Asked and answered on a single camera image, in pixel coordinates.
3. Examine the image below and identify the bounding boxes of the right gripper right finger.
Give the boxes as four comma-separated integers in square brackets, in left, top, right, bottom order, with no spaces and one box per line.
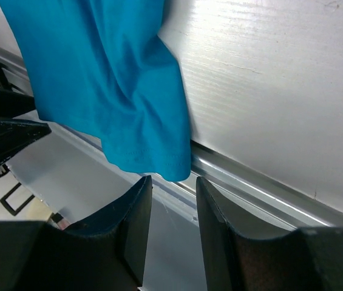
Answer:
[196,177,343,290]

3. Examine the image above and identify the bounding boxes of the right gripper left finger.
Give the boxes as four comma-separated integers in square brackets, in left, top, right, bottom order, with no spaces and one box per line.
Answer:
[0,176,152,290]

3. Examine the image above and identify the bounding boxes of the blue t shirt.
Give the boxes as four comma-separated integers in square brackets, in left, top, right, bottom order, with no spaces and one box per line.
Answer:
[0,1,191,182]

